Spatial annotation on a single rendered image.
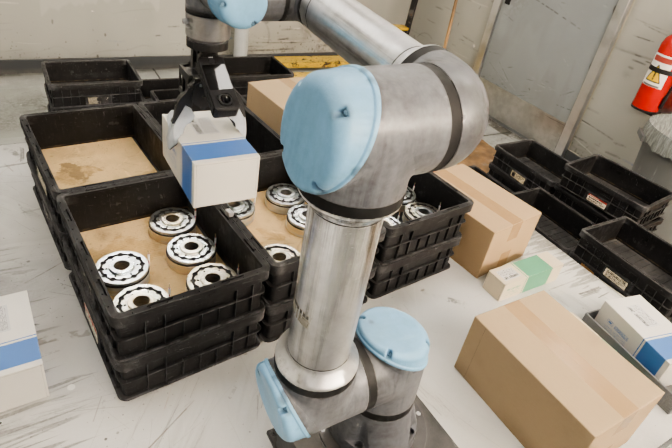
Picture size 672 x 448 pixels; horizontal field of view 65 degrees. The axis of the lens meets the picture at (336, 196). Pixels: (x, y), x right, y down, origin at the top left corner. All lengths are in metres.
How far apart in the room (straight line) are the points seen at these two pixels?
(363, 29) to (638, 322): 1.04
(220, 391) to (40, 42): 3.55
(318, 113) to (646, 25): 3.55
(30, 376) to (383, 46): 0.82
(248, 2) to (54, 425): 0.79
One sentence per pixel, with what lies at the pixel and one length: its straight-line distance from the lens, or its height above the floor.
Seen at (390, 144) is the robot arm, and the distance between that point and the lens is 0.48.
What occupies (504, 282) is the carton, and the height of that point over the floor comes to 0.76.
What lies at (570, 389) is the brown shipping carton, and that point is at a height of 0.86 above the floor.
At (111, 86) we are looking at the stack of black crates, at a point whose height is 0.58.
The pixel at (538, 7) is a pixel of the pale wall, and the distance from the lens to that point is 4.38.
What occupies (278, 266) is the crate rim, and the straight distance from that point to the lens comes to 1.04.
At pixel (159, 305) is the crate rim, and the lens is 0.96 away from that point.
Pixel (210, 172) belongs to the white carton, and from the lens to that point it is 0.93.
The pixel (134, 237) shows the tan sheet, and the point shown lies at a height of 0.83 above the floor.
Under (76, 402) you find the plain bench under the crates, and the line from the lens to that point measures 1.14.
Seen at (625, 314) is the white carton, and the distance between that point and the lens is 1.49.
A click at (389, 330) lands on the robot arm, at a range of 0.81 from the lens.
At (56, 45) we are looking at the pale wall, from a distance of 4.38.
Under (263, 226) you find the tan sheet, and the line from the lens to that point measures 1.30.
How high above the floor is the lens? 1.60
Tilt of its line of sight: 32 degrees down
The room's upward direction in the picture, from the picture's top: 11 degrees clockwise
